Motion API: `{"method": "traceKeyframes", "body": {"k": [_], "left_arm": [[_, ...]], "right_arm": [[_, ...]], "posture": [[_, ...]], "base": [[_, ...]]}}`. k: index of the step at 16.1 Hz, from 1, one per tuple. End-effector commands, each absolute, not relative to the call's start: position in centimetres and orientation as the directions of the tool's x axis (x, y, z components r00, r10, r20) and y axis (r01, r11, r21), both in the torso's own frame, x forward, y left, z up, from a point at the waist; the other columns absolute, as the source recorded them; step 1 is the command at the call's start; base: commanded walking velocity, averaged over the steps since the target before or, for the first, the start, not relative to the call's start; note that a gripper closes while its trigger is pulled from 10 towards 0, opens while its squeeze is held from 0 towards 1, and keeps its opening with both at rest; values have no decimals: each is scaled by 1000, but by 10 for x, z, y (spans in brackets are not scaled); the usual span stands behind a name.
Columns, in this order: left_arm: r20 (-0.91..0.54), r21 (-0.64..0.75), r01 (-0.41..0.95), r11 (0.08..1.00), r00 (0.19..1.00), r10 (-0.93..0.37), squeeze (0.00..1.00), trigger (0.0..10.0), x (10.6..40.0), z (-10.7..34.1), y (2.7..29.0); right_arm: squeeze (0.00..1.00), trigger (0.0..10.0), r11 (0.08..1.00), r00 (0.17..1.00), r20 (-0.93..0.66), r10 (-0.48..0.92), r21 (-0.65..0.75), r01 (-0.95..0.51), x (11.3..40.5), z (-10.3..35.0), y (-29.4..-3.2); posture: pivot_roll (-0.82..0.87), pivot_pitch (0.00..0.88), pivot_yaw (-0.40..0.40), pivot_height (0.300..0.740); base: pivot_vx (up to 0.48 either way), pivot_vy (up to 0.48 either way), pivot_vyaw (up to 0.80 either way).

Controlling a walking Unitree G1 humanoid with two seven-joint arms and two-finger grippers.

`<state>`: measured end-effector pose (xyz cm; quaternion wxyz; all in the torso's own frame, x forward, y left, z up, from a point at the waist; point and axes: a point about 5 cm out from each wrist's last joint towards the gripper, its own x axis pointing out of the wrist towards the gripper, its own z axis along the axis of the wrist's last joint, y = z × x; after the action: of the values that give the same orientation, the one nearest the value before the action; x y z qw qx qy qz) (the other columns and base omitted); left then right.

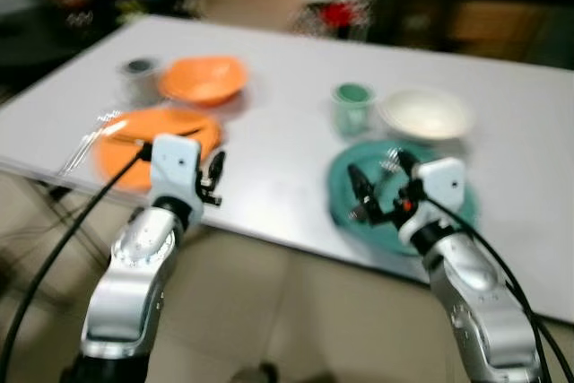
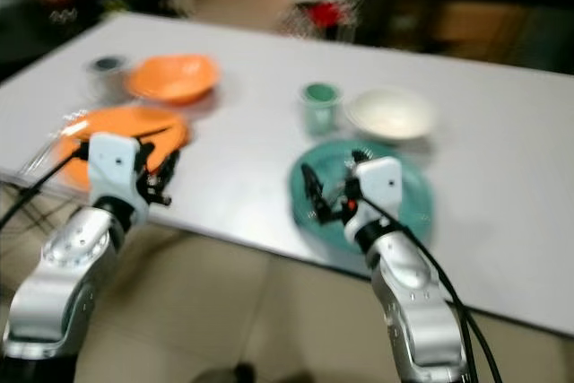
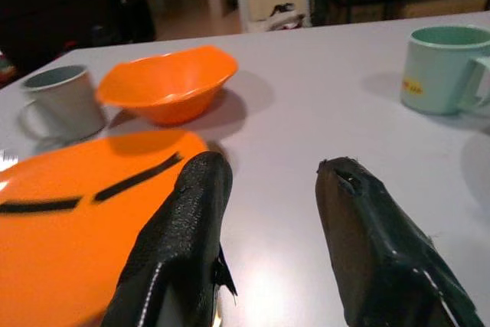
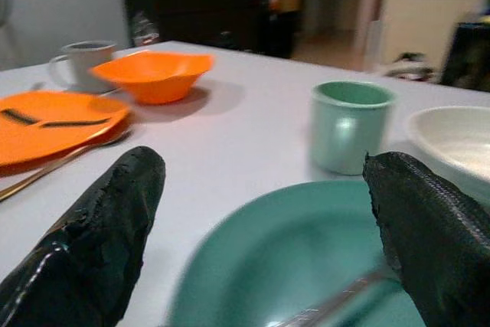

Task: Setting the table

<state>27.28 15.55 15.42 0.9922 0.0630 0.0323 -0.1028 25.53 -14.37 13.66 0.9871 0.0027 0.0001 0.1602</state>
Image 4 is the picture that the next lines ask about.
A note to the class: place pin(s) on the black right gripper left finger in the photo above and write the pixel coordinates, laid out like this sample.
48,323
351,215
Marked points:
99,235

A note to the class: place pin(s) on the mint green cup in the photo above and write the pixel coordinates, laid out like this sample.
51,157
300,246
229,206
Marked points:
346,128

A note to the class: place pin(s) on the teal round plate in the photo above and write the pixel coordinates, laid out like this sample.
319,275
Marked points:
275,250

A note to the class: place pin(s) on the white bowl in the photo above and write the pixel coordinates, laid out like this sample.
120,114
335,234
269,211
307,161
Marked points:
455,139

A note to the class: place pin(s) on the dark wooden cabinet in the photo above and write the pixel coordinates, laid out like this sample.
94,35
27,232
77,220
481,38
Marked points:
206,17

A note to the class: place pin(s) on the silver cutlery piece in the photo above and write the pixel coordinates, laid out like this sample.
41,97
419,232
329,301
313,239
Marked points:
337,296

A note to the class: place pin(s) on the orange bowl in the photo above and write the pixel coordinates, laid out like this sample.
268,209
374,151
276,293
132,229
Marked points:
153,74

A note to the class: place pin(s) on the orange plate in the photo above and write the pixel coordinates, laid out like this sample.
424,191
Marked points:
49,128

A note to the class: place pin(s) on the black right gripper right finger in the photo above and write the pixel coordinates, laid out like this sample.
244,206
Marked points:
432,235

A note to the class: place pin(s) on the gold spoon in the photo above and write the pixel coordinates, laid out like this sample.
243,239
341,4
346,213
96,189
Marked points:
57,162

